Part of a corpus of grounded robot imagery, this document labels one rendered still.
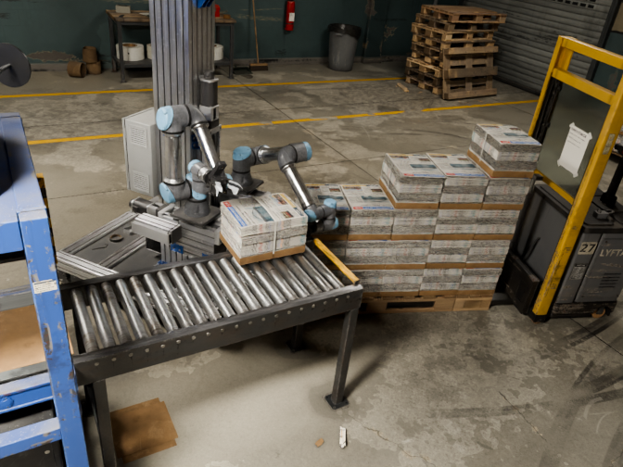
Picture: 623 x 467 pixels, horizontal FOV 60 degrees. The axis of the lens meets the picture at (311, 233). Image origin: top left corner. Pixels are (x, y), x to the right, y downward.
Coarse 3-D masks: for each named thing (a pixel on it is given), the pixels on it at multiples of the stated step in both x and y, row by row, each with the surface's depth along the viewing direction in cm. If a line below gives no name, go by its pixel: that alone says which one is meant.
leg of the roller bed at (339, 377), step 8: (352, 312) 273; (344, 320) 280; (352, 320) 276; (344, 328) 281; (352, 328) 280; (344, 336) 283; (352, 336) 283; (344, 344) 284; (344, 352) 286; (344, 360) 290; (336, 368) 297; (344, 368) 293; (336, 376) 299; (344, 376) 297; (336, 384) 300; (344, 384) 300; (336, 392) 302; (336, 400) 304
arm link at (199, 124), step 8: (192, 112) 279; (200, 112) 283; (192, 120) 280; (200, 120) 281; (192, 128) 282; (200, 128) 282; (208, 128) 285; (200, 136) 282; (208, 136) 282; (200, 144) 282; (208, 144) 281; (208, 152) 281; (216, 152) 283; (208, 160) 281; (216, 160) 281; (224, 176) 282
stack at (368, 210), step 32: (320, 192) 352; (352, 192) 357; (384, 192) 362; (352, 224) 341; (384, 224) 345; (416, 224) 350; (448, 224) 354; (320, 256) 348; (352, 256) 354; (384, 256) 358; (416, 256) 362; (448, 256) 366; (384, 288) 372; (416, 288) 377; (448, 288) 382
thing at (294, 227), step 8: (264, 200) 289; (272, 200) 290; (280, 200) 290; (288, 200) 291; (272, 208) 282; (280, 208) 283; (288, 208) 283; (296, 208) 284; (280, 216) 276; (288, 216) 277; (296, 216) 277; (304, 216) 279; (288, 224) 276; (296, 224) 278; (304, 224) 281; (280, 232) 276; (288, 232) 278; (296, 232) 281; (304, 232) 283; (280, 240) 279; (288, 240) 282; (296, 240) 284; (304, 240) 287; (280, 248) 282
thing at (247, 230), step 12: (228, 204) 281; (240, 204) 282; (252, 204) 285; (228, 216) 275; (240, 216) 271; (252, 216) 273; (264, 216) 274; (228, 228) 280; (240, 228) 263; (252, 228) 266; (264, 228) 270; (228, 240) 283; (240, 240) 268; (252, 240) 270; (264, 240) 274; (240, 252) 271; (252, 252) 274; (264, 252) 278
